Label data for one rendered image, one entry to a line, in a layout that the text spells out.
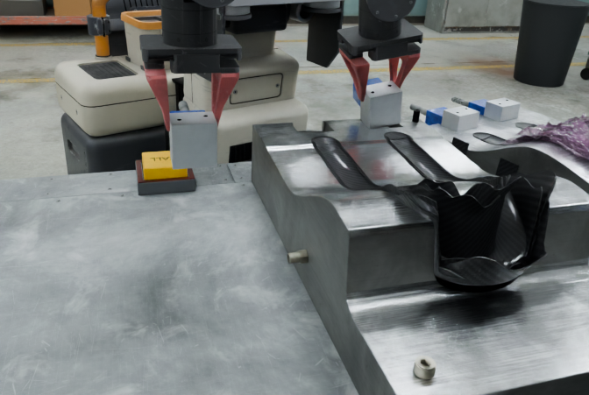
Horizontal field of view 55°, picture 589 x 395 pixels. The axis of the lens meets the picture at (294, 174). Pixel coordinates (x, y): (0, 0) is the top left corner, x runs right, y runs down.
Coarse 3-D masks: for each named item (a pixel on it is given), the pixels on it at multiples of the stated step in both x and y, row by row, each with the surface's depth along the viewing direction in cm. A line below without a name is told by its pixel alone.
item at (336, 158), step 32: (352, 160) 73; (416, 160) 75; (416, 192) 57; (448, 192) 53; (480, 192) 52; (512, 192) 59; (544, 192) 54; (448, 224) 53; (480, 224) 53; (512, 224) 58; (544, 224) 53; (448, 256) 55; (480, 256) 55; (512, 256) 56; (544, 256) 52
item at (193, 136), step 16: (176, 112) 68; (192, 112) 65; (208, 112) 65; (176, 128) 62; (192, 128) 62; (208, 128) 62; (176, 144) 62; (192, 144) 63; (208, 144) 63; (176, 160) 63; (192, 160) 64; (208, 160) 64
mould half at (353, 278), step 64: (256, 128) 80; (384, 128) 83; (320, 192) 63; (384, 192) 55; (576, 192) 56; (320, 256) 56; (384, 256) 50; (576, 256) 56; (384, 320) 49; (448, 320) 49; (512, 320) 50; (576, 320) 50; (384, 384) 43; (448, 384) 42; (512, 384) 43; (576, 384) 45
